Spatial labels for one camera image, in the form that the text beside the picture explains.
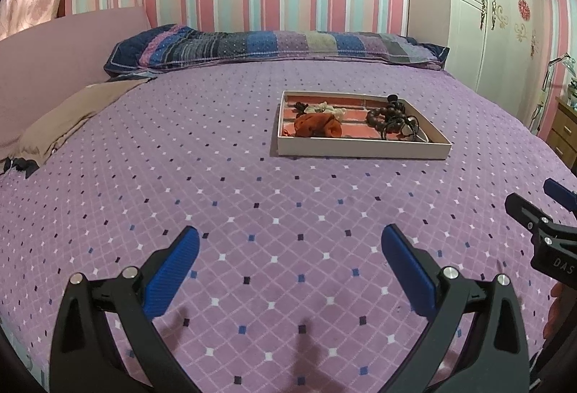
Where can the person's right hand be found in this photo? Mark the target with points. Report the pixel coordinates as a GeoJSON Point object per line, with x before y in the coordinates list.
{"type": "Point", "coordinates": [554, 307]}

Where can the white wardrobe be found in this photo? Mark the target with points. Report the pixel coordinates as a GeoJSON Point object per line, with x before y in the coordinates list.
{"type": "Point", "coordinates": [491, 23]}

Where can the orange scrunchie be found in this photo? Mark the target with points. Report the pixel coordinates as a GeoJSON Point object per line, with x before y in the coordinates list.
{"type": "Point", "coordinates": [315, 124]}

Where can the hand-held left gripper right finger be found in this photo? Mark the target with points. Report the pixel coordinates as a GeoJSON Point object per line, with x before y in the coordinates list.
{"type": "Point", "coordinates": [410, 271]}

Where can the pink headboard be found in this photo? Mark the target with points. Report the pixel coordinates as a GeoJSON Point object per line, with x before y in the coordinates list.
{"type": "Point", "coordinates": [63, 45]}

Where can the purple diamond-pattern blanket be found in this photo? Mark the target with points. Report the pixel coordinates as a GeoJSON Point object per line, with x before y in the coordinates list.
{"type": "Point", "coordinates": [180, 176]}

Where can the patchwork striped long pillow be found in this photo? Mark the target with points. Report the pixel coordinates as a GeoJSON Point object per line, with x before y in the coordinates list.
{"type": "Point", "coordinates": [270, 45]}

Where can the beige cloth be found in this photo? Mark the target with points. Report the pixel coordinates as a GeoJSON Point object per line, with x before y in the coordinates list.
{"type": "Point", "coordinates": [76, 113]}

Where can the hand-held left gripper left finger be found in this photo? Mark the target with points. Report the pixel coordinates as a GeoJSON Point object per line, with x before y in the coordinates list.
{"type": "Point", "coordinates": [171, 275]}

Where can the dark cloth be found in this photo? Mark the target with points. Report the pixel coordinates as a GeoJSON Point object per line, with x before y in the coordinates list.
{"type": "Point", "coordinates": [22, 165]}

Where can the cream organza scrunchie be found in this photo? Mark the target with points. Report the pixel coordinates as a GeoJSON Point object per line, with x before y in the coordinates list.
{"type": "Point", "coordinates": [327, 108]}

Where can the wooden desk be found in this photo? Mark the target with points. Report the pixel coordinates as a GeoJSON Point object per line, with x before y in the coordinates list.
{"type": "Point", "coordinates": [565, 131]}

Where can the desk lamp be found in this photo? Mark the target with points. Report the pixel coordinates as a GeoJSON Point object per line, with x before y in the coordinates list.
{"type": "Point", "coordinates": [568, 61]}

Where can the brick-pattern white tray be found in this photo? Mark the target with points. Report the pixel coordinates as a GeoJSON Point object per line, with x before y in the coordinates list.
{"type": "Point", "coordinates": [360, 147]}

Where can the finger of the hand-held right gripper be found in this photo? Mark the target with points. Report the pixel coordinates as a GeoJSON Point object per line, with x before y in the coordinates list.
{"type": "Point", "coordinates": [561, 193]}
{"type": "Point", "coordinates": [523, 208]}

